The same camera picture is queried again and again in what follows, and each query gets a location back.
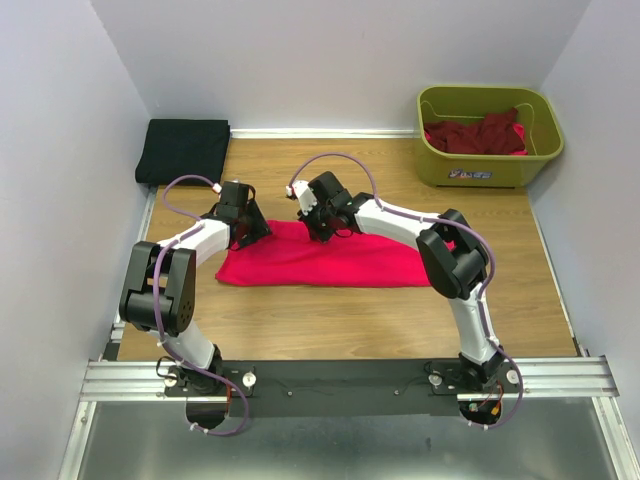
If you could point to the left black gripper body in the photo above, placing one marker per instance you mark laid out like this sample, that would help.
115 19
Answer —
256 226

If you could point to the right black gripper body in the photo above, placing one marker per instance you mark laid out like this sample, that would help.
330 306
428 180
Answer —
319 223

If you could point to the pink t shirt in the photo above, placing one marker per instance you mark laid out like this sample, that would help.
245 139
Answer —
288 256

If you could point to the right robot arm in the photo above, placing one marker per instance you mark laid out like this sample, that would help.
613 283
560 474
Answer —
453 258

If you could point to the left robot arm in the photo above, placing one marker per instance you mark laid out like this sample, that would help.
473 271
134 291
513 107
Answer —
158 295

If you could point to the folded black t shirt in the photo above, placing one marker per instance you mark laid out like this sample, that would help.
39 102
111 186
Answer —
178 147

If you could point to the dark red t shirt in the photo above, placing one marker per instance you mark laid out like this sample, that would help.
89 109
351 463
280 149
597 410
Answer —
495 134

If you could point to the olive green plastic bin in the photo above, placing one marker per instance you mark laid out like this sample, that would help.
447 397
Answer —
468 104

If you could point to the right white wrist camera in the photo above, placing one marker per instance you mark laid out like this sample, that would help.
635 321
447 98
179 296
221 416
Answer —
300 191

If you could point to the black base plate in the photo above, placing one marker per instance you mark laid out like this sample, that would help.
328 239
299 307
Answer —
343 388

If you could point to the aluminium frame rail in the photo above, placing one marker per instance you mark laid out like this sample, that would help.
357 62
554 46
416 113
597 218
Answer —
563 423

